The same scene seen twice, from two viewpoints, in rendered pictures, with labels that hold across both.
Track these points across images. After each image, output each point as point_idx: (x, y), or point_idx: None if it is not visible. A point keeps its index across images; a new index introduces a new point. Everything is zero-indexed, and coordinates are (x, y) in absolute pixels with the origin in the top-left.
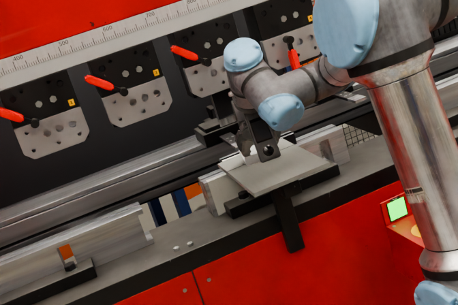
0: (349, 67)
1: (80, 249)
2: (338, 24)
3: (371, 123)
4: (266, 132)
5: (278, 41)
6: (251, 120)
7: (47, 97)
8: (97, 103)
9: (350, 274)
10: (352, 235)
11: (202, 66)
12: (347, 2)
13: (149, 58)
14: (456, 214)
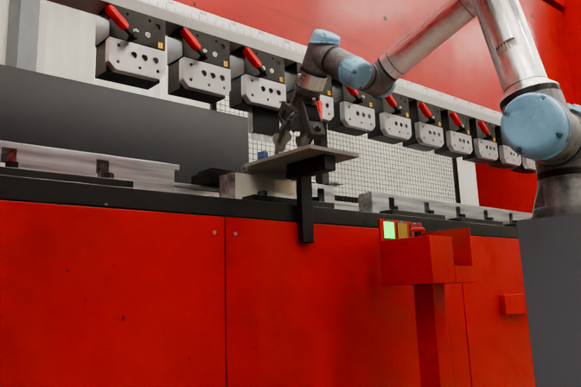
0: None
1: (116, 172)
2: None
3: None
4: (316, 116)
5: None
6: (307, 104)
7: (144, 29)
8: (97, 140)
9: (338, 293)
10: (344, 256)
11: (257, 79)
12: None
13: (224, 51)
14: (534, 55)
